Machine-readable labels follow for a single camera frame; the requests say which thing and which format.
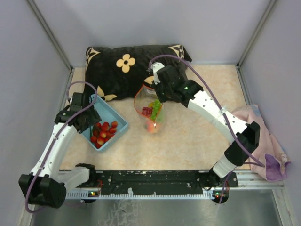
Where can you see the light blue plastic basket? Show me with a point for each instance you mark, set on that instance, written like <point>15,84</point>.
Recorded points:
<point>107,114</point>

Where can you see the clear zip top bag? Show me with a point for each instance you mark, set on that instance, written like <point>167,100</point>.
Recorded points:
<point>143,98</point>

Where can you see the pink cloth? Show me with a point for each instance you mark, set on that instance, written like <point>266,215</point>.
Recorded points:
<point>269,151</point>

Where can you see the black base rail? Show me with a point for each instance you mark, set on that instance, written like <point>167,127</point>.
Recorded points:
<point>162,182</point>

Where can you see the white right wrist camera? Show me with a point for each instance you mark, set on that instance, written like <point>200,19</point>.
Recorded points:
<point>155,67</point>

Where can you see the orange peach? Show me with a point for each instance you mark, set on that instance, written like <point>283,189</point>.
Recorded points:
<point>152,127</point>

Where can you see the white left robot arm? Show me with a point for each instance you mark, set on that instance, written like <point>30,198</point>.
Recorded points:
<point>44,186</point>

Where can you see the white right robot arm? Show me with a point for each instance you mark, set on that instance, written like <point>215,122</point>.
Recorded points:
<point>243,137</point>

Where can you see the red strawberry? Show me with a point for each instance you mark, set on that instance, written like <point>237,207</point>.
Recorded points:
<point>105,126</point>
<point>113,128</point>
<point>101,141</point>

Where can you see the red grape bunch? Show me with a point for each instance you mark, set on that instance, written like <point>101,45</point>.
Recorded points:
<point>147,111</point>

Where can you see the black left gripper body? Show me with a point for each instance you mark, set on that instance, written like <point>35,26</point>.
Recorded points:
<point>91,117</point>

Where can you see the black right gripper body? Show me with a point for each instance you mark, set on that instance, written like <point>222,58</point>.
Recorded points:
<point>163,92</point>

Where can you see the black floral pillow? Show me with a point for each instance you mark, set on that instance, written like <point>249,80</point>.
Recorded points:
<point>119,73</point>

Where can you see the green grape bunch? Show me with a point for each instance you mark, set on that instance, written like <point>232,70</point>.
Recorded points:
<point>157,114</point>

